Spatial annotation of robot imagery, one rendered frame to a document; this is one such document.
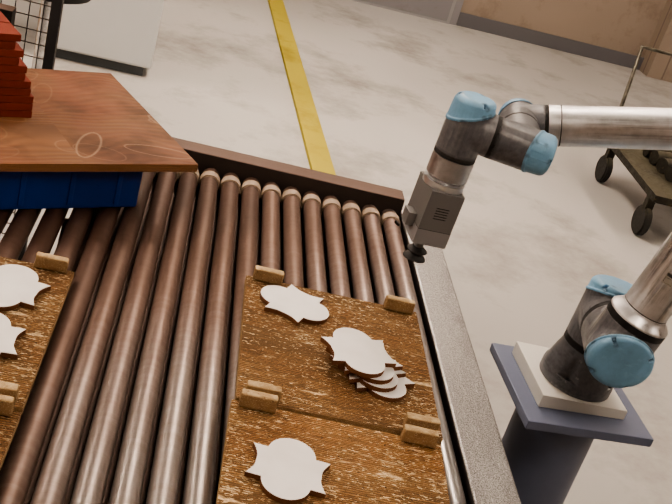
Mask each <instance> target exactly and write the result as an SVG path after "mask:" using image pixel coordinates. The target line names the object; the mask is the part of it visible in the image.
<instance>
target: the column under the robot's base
mask: <svg viewBox="0 0 672 504"><path fill-rule="evenodd" d="M514 347H515V346H510V345H504V344H498V343H492V344H491V347H490V349H489V350H490V352H491V354H492V357H493V359H494V361H495V363H496V365H497V368H498V370H499V372H500V374H501V376H502V378H503V381H504V383H505V385H506V387H507V389H508V392H509V394H510V396H511V398H512V400H513V403H514V405H515V410H514V412H513V414H512V417H511V419H510V421H509V424H508V426H507V428H506V431H505V433H504V435H503V437H502V443H503V446H504V449H505V453H506V456H507V459H508V462H509V465H510V469H511V472H512V475H513V478H514V481H515V485H516V488H517V491H518V494H519V498H520V501H521V504H563V503H564V501H565V499H566V497H567V495H568V492H569V490H570V488H571V486H572V484H573V482H574V480H575V478H576V476H577V474H578V472H579V470H580V467H581V465H582V463H583V461H584V459H585V457H586V455H587V453H588V451H589V449H590V447H591V445H592V442H593V440H594V439H599V440H605V441H612V442H619V443H626V444H632V445H639V446H646V447H650V446H651V445H652V443H653V441H654V439H653V438H652V436H651V434H650V433H649V431H648V430H647V428H646V426H645V425H644V423H643V422H642V420H641V418H640V417H639V415H638V414H637V412H636V410H635V409H634V407H633V406H632V404H631V402H630V401H629V399H628V398H627V396H626V394H625V393H624V391H623V390H622V388H614V387H613V388H614V390H615V392H616V393H617V395H618V397H619V398H620V400H621V402H622V403H623V405H624V407H625V408H626V410H627V413H626V416H625V418H624V419H623V420H622V419H616V418H609V417H603V416H596V415H590V414H583V413H577V412H570V411H564V410H557V409H551V408H544V407H538V405H537V403H536V401H535V399H534V396H533V394H532V392H531V390H530V388H529V386H528V384H527V382H526V380H525V378H524V376H523V374H522V372H521V370H520V368H519V366H518V364H517V362H516V360H515V358H514V356H513V354H512V351H513V349H514Z"/></svg>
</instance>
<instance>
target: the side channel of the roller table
mask: <svg viewBox="0 0 672 504"><path fill-rule="evenodd" d="M172 138H173V139H174V140H175V141H176V142H177V143H178V144H179V145H180V146H181V147H182V148H183V149H184V150H185V151H186V152H187V153H188V154H189V155H190V156H191V157H192V158H193V159H194V161H195V162H196V163H197V164H198V169H199V174H200V176H201V174H202V173H203V171H204V170H205V169H207V168H214V169H216V170H217V171H218V173H219V177H220V182H221V180H222V178H223V176H224V175H225V174H227V173H235V174H236V175H238V177H239V180H240V183H241V185H242V184H243V181H244V180H245V179H246V178H249V177H253V178H256V179H257V180H258V181H259V183H260V187H261V191H262V189H263V186H264V185H265V184H266V183H267V182H275V183H276V184H278V186H279V188H280V191H281V196H282V193H283V190H284V189H285V188H287V187H290V186H292V187H295V188H297V189H298V190H299V193H300V195H301V200H302V197H303V195H304V193H306V192H308V191H314V192H316V193H317V194H318V195H319V198H320V200H321V204H322V201H323V199H324V198H325V197H326V196H330V195H331V196H335V197H336V198H337V199H338V201H339V203H340V205H341V207H342V204H343V203H344V202H345V201H347V200H353V201H355V202H356V203H357V204H358V206H359V208H360V211H361V209H362V208H363V207H364V206H365V205H368V204H371V205H374V206H375V207H376V208H377V210H378V211H379V213H380V215H381V213H382V211H384V210H386V209H392V210H394V211H395V212H396V214H397V215H398V217H400V214H401V210H402V207H403V204H404V201H405V199H404V195H403V191H402V190H398V189H394V188H389V187H385V186H381V185H376V184H372V183H368V182H364V181H359V180H355V179H351V178H346V177H342V176H338V175H333V174H329V173H325V172H321V171H316V170H312V169H308V168H303V167H299V166H295V165H291V164H286V163H282V162H278V161H273V160H269V159H265V158H261V157H256V156H252V155H248V154H243V153H239V152H235V151H231V150H226V149H222V148H218V147H213V146H209V145H205V144H200V143H196V142H192V141H188V140H183V139H179V138H175V137H172Z"/></svg>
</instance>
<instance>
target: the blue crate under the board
mask: <svg viewBox="0 0 672 504"><path fill-rule="evenodd" d="M142 173H143V172H0V210H4V209H51V208H98V207H135V206H136V203H137V198H138V193H139V188H140V183H141V178H142Z"/></svg>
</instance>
